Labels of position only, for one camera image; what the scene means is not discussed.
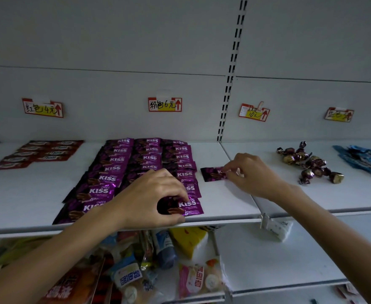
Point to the person's left hand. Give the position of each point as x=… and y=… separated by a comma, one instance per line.
x=138, y=202

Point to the person's right hand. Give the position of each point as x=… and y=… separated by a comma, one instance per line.
x=256, y=178

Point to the person's left thumb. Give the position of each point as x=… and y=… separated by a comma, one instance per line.
x=168, y=221

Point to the person's right thumb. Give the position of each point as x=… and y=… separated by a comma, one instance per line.
x=236, y=181

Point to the purple chocolate snack packet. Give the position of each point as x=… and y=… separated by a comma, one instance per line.
x=191, y=206
x=210, y=174

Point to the person's left forearm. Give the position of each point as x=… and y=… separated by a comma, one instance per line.
x=52, y=256

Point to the person's right forearm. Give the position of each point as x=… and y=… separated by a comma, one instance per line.
x=337, y=237

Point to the yellow snack packet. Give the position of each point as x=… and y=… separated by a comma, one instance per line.
x=187, y=240

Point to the white shelf label holder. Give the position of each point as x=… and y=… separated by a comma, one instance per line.
x=278, y=228

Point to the pink white snack packet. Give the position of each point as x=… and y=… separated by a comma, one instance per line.
x=198, y=278

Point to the blue white snack packet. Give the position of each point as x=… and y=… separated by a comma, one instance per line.
x=127, y=273

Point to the red yellow price tag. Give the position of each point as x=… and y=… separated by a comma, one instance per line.
x=164, y=105
x=254, y=113
x=43, y=108
x=339, y=115

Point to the rows of purple packets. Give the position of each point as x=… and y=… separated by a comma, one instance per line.
x=115, y=169

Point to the pile of brown wrapped candies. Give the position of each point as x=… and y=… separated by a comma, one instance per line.
x=312, y=163

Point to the clear packet of round sweets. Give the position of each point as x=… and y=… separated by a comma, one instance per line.
x=134, y=292

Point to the white lower shelf board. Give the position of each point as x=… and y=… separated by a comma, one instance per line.
x=267, y=262

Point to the orange red snack packet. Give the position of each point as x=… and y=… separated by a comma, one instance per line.
x=74, y=284

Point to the slotted white shelf upright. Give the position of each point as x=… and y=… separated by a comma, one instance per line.
x=232, y=60

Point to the pile of blue packets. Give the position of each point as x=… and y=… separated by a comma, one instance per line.
x=362, y=158

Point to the rows of red packets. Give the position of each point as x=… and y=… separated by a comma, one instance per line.
x=46, y=153

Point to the wide white shelf board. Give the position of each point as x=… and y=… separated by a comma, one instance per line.
x=24, y=193

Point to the red white packet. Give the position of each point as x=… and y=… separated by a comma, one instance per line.
x=346, y=291

